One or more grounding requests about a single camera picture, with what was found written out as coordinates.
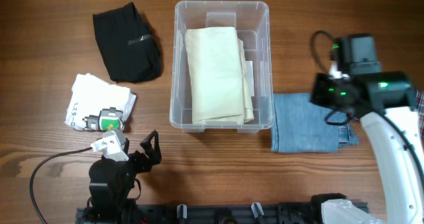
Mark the white printed folded t-shirt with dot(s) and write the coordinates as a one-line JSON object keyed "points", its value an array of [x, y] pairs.
{"points": [[96, 105]]}

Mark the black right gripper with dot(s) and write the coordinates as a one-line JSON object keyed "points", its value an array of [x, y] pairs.
{"points": [[317, 97]]}

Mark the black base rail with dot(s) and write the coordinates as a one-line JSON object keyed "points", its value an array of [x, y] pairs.
{"points": [[282, 213]]}

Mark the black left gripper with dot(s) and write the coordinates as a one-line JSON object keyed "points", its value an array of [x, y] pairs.
{"points": [[146, 144]]}

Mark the cream cloth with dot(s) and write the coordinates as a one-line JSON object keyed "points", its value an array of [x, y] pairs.
{"points": [[217, 70]]}

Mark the red blue plaid shirt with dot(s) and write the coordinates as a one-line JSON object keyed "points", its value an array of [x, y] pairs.
{"points": [[420, 109]]}

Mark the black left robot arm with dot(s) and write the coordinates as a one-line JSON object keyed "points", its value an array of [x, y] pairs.
{"points": [[114, 176]]}

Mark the blue jeans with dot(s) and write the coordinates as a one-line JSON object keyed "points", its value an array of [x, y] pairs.
{"points": [[300, 127]]}

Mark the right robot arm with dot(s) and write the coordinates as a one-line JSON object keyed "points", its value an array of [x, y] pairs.
{"points": [[352, 81]]}

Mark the white label in bin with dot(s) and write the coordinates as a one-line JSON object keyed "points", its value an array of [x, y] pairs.
{"points": [[250, 76]]}

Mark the black folded garment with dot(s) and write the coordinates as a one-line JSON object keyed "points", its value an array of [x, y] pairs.
{"points": [[127, 45]]}

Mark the clear plastic storage bin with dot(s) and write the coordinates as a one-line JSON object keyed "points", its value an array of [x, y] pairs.
{"points": [[251, 20]]}

